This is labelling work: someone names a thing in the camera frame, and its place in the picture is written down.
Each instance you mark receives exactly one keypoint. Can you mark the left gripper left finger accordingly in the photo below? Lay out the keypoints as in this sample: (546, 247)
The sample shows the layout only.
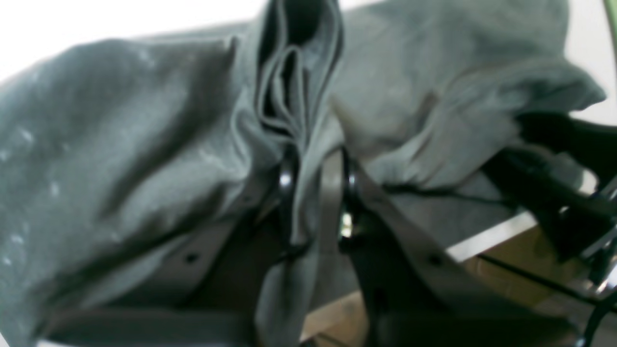
(205, 293)

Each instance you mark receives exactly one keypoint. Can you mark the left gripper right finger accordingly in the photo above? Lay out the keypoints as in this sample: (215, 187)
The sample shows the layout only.
(414, 293)

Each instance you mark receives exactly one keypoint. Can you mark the dark grey t-shirt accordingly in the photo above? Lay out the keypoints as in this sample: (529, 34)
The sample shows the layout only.
(113, 152)

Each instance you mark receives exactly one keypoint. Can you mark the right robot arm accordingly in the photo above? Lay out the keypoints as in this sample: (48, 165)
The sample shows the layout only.
(576, 225)

